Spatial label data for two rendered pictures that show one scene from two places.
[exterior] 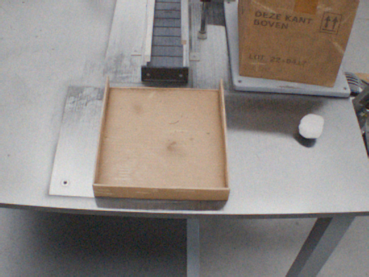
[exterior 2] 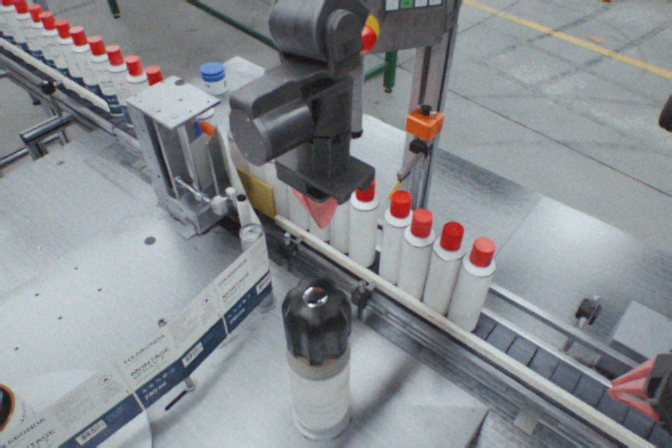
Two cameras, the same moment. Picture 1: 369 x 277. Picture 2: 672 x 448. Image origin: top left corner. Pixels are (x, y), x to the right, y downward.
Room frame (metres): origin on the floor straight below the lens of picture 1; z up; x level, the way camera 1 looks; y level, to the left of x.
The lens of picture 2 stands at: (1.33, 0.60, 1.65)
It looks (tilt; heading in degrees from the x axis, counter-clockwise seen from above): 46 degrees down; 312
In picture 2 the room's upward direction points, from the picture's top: straight up
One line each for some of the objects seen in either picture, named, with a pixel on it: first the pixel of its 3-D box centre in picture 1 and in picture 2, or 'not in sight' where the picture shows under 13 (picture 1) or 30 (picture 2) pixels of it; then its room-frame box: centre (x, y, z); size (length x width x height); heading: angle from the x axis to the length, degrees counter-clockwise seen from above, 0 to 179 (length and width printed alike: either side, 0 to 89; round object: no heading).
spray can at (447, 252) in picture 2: not in sight; (443, 270); (1.56, 0.08, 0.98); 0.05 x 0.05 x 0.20
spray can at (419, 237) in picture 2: not in sight; (415, 257); (1.61, 0.09, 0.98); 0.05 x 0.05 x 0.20
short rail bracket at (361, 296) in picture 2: not in sight; (361, 302); (1.66, 0.17, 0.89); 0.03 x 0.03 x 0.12; 3
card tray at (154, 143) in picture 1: (162, 132); not in sight; (0.67, 0.04, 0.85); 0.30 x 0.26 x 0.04; 3
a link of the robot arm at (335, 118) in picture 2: not in sight; (320, 103); (1.65, 0.28, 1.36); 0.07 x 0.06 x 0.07; 86
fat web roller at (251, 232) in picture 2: not in sight; (258, 268); (1.80, 0.28, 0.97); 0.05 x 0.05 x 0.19
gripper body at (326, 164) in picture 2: not in sight; (324, 150); (1.65, 0.27, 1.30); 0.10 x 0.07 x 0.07; 2
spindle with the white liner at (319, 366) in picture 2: not in sight; (319, 362); (1.58, 0.36, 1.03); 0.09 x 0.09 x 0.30
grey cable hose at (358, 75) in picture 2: not in sight; (354, 84); (1.84, -0.01, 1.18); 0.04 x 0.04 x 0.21
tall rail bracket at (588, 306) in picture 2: not in sight; (575, 335); (1.35, 0.00, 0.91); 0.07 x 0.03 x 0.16; 93
